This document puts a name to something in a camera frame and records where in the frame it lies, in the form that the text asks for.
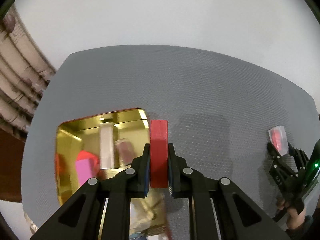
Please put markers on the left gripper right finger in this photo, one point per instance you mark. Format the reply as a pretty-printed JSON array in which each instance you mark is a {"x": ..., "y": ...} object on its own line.
[{"x": 218, "y": 209}]

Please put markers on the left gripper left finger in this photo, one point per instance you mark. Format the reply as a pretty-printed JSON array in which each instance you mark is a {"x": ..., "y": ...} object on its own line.
[{"x": 100, "y": 209}]

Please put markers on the clear case with red insert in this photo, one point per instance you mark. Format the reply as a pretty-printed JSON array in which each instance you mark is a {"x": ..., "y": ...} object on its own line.
[{"x": 278, "y": 138}]

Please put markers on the pink rectangular block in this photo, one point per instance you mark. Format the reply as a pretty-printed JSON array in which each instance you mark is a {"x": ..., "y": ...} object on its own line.
[{"x": 86, "y": 169}]

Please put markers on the gold metallic bar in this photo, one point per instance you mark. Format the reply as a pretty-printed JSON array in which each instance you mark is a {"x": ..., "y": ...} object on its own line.
[{"x": 106, "y": 146}]

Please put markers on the red rectangular block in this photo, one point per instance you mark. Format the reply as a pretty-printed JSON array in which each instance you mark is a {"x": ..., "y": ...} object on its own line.
[{"x": 159, "y": 154}]

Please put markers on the red gold lipstick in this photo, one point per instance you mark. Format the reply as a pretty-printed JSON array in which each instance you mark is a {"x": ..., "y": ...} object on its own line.
[{"x": 125, "y": 152}]

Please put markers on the right hand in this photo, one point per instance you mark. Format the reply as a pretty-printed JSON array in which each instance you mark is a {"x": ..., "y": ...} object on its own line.
[{"x": 295, "y": 221}]

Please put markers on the beige table cloth edge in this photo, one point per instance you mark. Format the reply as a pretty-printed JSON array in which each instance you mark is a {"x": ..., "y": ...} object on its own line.
[{"x": 32, "y": 226}]

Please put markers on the orange red block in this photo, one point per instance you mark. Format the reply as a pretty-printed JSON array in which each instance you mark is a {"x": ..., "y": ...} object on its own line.
[{"x": 63, "y": 165}]

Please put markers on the grey mesh mat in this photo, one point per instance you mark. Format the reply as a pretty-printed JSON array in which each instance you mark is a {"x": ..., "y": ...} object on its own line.
[{"x": 218, "y": 108}]

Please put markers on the brown wooden door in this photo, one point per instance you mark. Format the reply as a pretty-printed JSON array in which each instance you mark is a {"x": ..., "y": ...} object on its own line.
[{"x": 11, "y": 163}]

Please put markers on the beige patterned curtain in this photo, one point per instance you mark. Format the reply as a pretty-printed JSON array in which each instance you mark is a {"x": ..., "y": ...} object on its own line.
[{"x": 25, "y": 75}]

